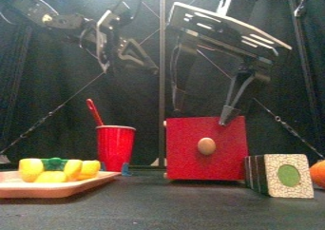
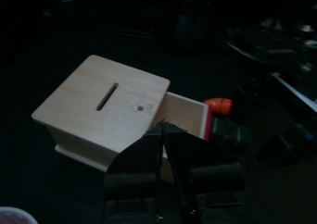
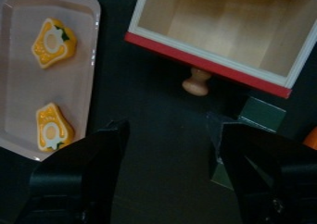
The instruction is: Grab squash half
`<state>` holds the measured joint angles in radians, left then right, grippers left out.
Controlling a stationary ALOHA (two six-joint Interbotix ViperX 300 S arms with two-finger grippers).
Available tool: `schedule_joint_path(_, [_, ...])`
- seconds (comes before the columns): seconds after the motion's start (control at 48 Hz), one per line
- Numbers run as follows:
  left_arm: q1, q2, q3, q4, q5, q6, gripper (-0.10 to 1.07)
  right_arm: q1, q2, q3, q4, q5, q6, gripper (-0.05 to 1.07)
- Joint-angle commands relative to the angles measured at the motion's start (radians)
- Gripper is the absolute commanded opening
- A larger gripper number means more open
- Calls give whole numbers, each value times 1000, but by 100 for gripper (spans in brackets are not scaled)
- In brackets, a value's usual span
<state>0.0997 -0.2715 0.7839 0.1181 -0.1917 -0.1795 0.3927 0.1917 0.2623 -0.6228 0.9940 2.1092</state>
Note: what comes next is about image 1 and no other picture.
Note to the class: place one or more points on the red plastic cup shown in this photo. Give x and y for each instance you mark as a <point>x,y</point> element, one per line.
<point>116,148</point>

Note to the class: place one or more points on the red plastic spoon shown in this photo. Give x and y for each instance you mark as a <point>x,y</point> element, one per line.
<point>94,111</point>

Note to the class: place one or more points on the speckled box with green circle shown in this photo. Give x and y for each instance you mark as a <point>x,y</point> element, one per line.
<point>282,189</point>

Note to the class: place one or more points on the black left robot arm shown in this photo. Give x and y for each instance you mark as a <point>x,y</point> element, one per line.
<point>26,5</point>

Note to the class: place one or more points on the orange toy fruit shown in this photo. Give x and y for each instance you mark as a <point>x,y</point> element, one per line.
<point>320,174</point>

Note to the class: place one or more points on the white box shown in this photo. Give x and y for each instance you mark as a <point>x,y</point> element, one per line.
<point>187,159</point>

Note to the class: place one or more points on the small blue toy piece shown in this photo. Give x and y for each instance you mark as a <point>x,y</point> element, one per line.
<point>126,170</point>

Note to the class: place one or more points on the pink plastic tray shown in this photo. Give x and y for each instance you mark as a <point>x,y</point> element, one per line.
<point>52,188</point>

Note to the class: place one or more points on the grey frame corner bracket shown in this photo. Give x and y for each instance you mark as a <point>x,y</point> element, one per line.
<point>3,159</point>

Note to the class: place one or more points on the grey pole base bracket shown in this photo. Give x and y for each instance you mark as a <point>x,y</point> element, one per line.
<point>157,162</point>

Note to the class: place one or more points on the vertical metal frame pole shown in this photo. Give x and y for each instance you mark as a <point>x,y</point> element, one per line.
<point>163,88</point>

